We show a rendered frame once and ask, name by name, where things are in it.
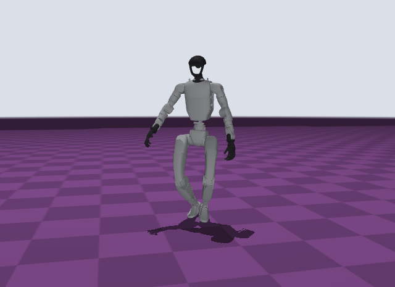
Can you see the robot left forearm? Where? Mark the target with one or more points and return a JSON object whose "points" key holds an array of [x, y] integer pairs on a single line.
{"points": [[228, 123]]}

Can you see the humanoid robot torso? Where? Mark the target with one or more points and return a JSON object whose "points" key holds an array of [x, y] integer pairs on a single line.
{"points": [[199, 105]]}

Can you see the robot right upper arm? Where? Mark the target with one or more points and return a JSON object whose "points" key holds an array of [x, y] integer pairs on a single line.
{"points": [[179, 89]]}

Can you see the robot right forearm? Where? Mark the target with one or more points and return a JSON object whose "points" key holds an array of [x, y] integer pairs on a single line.
{"points": [[161, 118]]}

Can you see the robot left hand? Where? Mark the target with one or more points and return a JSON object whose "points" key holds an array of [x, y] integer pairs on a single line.
{"points": [[230, 148]]}

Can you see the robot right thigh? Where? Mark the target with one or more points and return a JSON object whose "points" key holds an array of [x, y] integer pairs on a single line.
{"points": [[179, 160]]}

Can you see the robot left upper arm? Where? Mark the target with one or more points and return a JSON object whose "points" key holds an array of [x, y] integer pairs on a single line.
{"points": [[217, 88]]}

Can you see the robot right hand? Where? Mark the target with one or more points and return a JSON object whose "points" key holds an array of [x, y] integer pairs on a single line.
{"points": [[152, 130]]}

